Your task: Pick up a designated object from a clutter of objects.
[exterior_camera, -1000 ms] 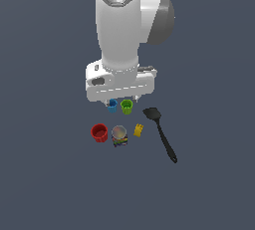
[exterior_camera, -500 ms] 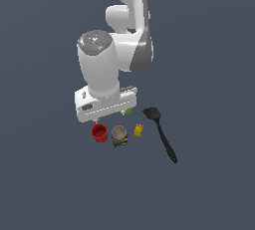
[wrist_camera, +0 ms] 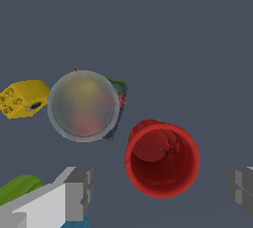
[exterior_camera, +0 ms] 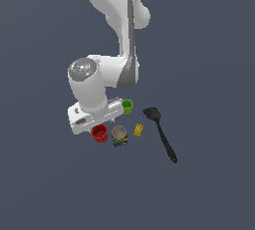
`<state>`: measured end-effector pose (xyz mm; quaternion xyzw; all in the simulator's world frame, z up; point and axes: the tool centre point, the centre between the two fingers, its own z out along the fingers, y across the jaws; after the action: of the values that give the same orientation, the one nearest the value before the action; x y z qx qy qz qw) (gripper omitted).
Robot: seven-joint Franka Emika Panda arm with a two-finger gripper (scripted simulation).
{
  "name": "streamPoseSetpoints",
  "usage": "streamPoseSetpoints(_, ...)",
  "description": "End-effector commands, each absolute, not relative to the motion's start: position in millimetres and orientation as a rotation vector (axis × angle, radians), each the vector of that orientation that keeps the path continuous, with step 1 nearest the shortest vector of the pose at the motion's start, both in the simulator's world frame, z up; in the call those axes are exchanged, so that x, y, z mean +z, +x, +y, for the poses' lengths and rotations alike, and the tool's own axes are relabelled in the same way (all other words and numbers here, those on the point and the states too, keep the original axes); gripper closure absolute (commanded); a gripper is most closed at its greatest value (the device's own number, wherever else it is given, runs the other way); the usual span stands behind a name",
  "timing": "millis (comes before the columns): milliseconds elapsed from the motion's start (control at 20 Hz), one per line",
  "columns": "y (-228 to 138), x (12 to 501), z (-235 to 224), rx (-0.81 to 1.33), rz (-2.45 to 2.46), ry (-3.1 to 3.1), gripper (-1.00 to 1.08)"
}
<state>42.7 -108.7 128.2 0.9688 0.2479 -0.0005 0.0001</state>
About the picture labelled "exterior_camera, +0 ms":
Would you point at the green cup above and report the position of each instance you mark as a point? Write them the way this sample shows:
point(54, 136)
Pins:
point(127, 106)

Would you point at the colourful labelled tin can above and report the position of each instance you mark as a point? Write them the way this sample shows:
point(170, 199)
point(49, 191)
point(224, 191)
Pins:
point(119, 135)

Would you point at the red cup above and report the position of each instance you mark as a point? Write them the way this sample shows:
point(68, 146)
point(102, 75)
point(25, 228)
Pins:
point(99, 133)

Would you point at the small yellow toy block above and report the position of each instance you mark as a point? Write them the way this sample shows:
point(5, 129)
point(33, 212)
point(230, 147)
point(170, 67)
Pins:
point(138, 130)

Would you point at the black spatula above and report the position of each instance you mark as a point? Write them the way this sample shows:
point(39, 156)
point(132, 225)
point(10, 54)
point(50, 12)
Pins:
point(161, 131)

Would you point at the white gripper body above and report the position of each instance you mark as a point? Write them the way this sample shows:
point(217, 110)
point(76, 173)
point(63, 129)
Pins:
point(87, 118)

